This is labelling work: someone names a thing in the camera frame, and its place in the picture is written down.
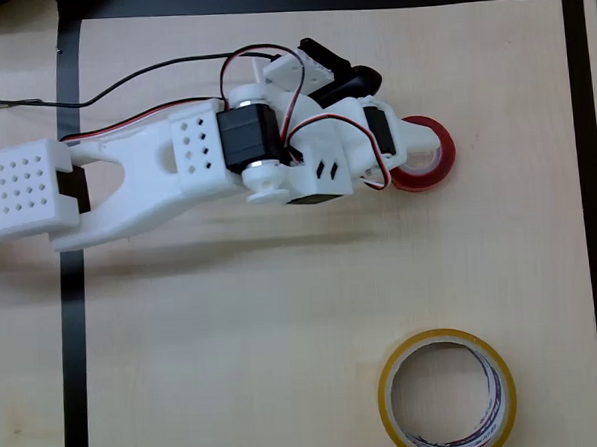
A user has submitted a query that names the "small red tape roll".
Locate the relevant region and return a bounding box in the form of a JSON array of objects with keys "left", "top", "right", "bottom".
[{"left": 386, "top": 113, "right": 460, "bottom": 196}]

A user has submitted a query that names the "big yellow tape roll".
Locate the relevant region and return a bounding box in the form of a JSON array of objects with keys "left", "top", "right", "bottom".
[{"left": 373, "top": 324, "right": 520, "bottom": 447}]

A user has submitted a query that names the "black webcam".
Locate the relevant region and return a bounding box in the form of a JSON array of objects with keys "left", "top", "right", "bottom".
[{"left": 296, "top": 33, "right": 385, "bottom": 110}]

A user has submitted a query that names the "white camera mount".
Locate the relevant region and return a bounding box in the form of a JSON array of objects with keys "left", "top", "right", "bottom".
[{"left": 248, "top": 46, "right": 334, "bottom": 100}]

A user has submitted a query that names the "thin black camera cable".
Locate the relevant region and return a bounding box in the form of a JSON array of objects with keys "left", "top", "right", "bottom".
[{"left": 0, "top": 47, "right": 286, "bottom": 113}]

